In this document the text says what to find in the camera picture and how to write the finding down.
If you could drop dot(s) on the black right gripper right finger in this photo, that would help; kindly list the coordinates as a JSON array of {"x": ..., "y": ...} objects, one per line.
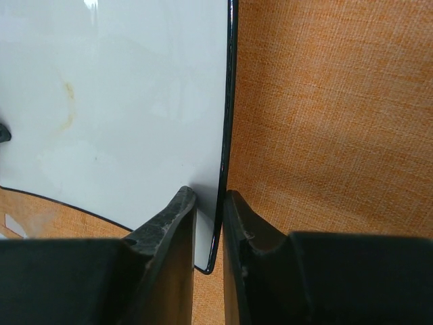
[{"x": 321, "y": 278}]

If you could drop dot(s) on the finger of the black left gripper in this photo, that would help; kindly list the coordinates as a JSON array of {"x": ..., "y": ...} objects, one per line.
[{"x": 5, "y": 135}]

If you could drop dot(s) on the orange cloth placemat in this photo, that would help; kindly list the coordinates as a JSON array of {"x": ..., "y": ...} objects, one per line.
[{"x": 331, "y": 130}]

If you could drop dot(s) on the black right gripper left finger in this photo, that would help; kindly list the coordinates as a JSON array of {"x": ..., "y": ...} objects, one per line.
[{"x": 143, "y": 278}]

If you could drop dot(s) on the white square plate black rim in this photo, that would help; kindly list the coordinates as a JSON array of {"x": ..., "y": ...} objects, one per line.
[{"x": 114, "y": 105}]

